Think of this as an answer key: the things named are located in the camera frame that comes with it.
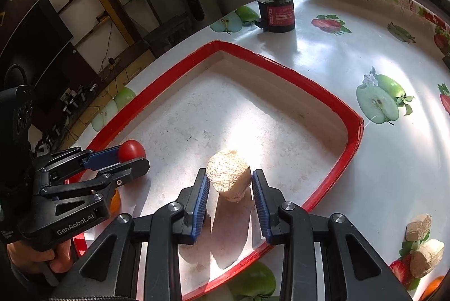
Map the black ink bottle cork cap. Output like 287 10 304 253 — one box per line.
252 0 299 34

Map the fruit-printed tablecloth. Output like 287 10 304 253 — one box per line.
70 0 450 301

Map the person's left hand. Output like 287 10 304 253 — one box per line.
7 238 74 275

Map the white power strip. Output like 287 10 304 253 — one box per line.
60 87 83 105

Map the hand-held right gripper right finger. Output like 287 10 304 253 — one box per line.
251 168 413 301

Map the red-rimmed tray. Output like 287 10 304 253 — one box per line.
65 40 364 301

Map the small orange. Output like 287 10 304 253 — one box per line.
109 190 122 215

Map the black television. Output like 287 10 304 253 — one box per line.
0 0 74 84

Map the dark wooden cabinet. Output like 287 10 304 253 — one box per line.
144 16 192 57

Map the red tomato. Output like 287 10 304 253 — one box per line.
118 139 146 163

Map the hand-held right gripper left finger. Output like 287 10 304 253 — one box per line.
53 168 212 301

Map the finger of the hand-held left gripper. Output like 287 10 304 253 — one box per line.
35 146 122 178
42 158 150 198

